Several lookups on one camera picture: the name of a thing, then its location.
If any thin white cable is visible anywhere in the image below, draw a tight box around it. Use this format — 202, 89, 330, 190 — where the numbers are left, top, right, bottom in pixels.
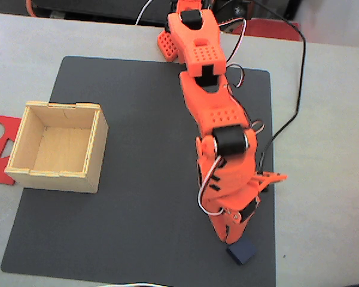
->
97, 282, 168, 287
135, 0, 154, 26

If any red board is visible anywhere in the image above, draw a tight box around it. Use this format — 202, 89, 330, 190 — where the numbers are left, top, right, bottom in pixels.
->
245, 17, 302, 41

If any blue cube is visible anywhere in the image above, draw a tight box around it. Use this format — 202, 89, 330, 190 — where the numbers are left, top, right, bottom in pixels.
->
226, 237, 257, 265

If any white red servo wire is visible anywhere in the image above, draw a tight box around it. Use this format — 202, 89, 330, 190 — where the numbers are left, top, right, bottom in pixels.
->
218, 17, 248, 89

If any black equipment case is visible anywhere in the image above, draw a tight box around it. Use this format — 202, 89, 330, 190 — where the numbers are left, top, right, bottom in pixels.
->
29, 0, 176, 28

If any black table clamp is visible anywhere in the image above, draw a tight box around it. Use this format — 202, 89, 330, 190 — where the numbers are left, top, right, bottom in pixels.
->
212, 0, 254, 33

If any dark grey mat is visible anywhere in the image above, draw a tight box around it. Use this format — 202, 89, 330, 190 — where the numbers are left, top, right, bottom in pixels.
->
0, 56, 276, 287

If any white servo wire loop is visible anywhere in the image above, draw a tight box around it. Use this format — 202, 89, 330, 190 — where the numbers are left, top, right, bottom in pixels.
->
197, 155, 227, 216

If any open wooden box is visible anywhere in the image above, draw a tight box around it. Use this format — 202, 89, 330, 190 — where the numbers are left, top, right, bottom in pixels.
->
4, 100, 110, 194

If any black camera cable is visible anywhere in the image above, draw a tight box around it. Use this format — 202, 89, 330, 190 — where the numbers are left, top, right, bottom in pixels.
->
248, 0, 306, 192

